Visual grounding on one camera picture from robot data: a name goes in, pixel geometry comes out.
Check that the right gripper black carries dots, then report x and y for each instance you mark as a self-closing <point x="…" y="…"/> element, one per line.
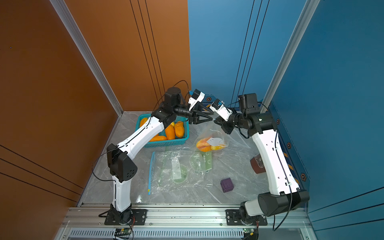
<point x="225" y="125"/>

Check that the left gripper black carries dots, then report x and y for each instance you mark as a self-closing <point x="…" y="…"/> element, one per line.
<point x="193" y="115"/>

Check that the clear zip-top bag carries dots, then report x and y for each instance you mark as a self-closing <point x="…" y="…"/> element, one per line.
<point x="219" y="139"/>

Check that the red pink mango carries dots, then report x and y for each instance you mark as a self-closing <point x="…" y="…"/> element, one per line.
<point x="203" y="143"/>

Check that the large orange mango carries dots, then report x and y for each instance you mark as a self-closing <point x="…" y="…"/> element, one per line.
<point x="204" y="148"/>

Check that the yellow mango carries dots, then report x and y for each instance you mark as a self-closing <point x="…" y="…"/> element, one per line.
<point x="143" y="121"/>

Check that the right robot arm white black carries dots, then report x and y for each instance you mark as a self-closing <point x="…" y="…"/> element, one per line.
<point x="285" y="194"/>

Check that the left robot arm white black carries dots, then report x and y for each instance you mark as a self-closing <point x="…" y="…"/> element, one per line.
<point x="120" y="157"/>

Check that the orange mango front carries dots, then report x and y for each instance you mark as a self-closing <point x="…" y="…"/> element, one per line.
<point x="159" y="138"/>

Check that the teal plastic basket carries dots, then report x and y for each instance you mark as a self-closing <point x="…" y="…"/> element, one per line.
<point x="177" y="141"/>

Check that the dark red box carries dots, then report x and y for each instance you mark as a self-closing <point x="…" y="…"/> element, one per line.
<point x="257" y="164"/>

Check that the clear bags stack green print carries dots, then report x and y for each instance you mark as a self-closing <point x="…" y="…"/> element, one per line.
<point x="175" y="170"/>

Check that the purple cube box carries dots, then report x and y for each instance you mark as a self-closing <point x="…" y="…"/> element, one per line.
<point x="227" y="185"/>

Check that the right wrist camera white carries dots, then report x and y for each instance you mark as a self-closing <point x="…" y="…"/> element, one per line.
<point x="218" y="107"/>

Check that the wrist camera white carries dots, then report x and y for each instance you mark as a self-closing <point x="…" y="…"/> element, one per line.
<point x="218" y="107"/>
<point x="197" y="97"/>

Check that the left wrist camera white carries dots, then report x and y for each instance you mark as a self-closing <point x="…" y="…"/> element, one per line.
<point x="197" y="97"/>

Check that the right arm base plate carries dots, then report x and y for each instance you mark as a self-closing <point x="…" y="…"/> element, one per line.
<point x="238" y="217"/>

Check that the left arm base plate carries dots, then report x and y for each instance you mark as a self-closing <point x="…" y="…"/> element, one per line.
<point x="135" y="217"/>

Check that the aluminium rail front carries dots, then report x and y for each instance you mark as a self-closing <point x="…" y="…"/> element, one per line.
<point x="179" y="216"/>

